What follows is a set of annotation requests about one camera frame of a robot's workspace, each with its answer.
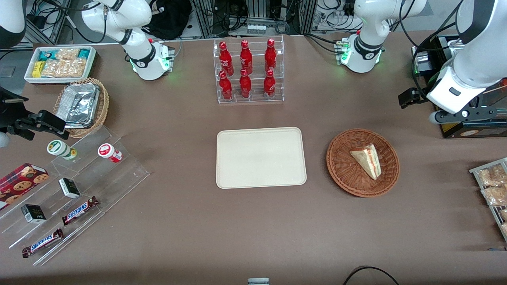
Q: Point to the yellow snack packet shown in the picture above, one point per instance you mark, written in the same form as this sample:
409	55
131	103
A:
37	69

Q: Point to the grey power strip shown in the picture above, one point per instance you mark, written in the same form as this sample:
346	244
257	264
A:
256	29

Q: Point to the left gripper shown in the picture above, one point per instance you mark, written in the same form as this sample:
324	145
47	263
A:
420	96

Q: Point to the small grey object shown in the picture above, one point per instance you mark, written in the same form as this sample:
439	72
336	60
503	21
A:
258	282

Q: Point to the red lid cup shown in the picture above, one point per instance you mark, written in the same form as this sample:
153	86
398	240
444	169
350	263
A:
107	151

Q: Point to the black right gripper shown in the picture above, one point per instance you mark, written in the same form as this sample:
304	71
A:
8	109

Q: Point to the white snack bin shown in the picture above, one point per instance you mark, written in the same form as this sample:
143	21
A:
92	63

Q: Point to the triangular sandwich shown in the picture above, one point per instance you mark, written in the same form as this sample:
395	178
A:
368	160

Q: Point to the brown wicker basket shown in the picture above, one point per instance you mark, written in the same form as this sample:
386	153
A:
344	174

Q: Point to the teal snack packet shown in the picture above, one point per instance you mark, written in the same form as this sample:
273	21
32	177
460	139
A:
46	55
84	53

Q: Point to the small cracker bag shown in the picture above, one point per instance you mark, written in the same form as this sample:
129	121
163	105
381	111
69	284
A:
67	54

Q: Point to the green lid cup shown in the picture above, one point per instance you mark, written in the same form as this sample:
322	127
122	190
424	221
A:
59	148

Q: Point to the clear acrylic stepped display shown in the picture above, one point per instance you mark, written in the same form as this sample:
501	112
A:
119	174

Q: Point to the snickers bar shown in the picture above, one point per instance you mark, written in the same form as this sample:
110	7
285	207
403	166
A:
79	210
42	242

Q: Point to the cream plastic tray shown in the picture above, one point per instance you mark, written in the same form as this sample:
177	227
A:
261	158

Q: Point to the metal snack tray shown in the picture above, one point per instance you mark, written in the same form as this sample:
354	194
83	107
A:
475	171

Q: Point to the red cookie box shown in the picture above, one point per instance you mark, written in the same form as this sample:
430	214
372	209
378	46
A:
20	182

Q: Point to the light wicker basket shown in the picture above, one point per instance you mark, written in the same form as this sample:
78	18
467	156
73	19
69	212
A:
103	107

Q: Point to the clear bag of crackers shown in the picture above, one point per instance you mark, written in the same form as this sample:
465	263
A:
493	176
495	196

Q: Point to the large cracker bag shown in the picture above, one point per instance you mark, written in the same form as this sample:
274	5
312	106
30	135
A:
63	68

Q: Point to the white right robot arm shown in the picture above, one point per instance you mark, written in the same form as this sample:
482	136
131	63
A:
115	19

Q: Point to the small black box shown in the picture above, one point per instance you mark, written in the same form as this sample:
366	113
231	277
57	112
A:
69	188
33	213

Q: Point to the clear acrylic bottle rack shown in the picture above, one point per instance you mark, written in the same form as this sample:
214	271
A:
258	81

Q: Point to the black bag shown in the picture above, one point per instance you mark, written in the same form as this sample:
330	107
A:
168	19

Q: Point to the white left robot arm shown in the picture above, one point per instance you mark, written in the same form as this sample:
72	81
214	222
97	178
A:
368	23

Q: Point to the stacked foil containers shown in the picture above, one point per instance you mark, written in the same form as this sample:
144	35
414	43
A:
77	105

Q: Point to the red cola bottle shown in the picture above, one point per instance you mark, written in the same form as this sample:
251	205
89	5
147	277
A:
246	55
245	85
225	57
225	87
270	53
269	85

